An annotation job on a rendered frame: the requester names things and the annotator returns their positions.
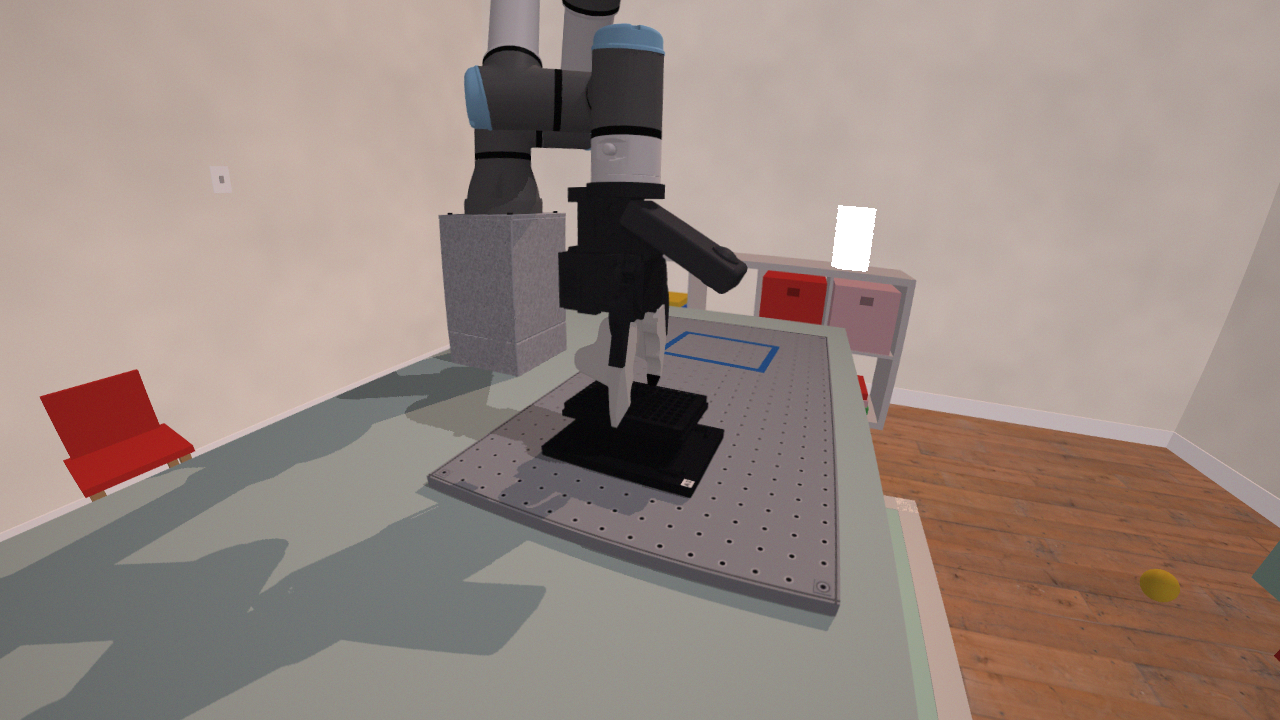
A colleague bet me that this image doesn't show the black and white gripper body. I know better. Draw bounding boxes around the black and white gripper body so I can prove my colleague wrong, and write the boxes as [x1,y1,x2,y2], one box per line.
[558,182,667,320]

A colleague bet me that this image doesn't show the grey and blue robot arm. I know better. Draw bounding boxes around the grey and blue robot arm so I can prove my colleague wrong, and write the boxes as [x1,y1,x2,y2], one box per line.
[465,0,748,293]

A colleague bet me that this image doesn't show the blue tape outline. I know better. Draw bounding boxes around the blue tape outline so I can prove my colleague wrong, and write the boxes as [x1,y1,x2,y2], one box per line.
[664,331,780,373]

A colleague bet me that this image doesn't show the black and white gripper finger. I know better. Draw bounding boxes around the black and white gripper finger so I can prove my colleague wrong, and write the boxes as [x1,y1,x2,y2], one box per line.
[635,284,669,386]
[573,279,640,428]

